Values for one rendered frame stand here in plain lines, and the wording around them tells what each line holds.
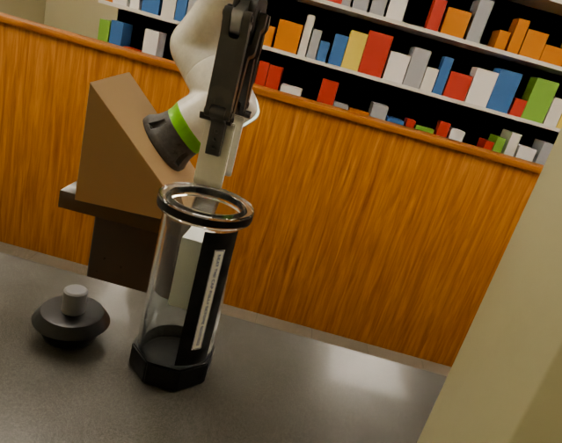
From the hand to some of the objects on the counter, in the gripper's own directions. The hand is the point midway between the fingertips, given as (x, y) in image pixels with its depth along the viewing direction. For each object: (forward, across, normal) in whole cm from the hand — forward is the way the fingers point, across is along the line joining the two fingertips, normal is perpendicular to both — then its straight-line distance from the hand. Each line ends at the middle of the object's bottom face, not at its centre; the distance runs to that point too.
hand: (219, 151), depth 53 cm
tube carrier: (+27, 0, 0) cm, 27 cm away
